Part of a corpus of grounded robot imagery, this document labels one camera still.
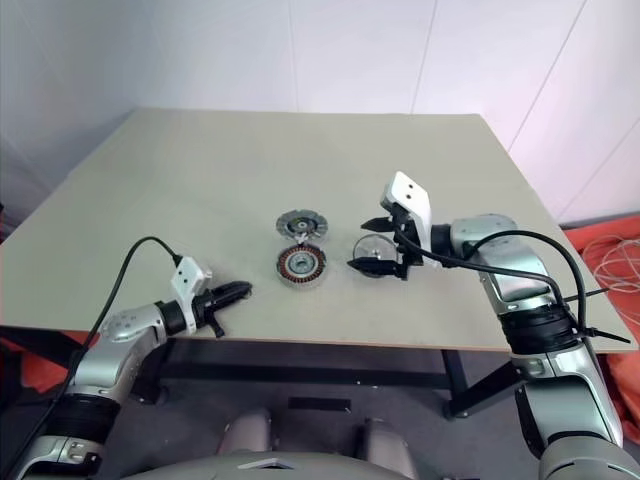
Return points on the black zip tie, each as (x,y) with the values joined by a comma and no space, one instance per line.
(607,336)
(585,295)

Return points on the round silver motor lid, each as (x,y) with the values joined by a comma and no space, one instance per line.
(292,225)

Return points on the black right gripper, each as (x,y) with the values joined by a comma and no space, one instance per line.
(411,245)

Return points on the black metal table frame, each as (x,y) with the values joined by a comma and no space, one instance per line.
(310,367)

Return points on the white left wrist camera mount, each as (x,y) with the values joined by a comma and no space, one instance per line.
(186,280)

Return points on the black floor tape strip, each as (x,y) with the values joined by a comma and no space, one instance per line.
(319,405)

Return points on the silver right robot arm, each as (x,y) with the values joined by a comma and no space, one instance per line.
(525,265)

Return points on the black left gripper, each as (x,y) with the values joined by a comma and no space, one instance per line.
(207,305)

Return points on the round motor housing copper windings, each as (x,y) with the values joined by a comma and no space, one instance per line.
(286,272)

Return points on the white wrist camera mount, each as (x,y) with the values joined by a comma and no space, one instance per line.
(186,280)
(417,202)

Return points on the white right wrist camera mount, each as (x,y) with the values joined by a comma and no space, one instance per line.
(417,202)

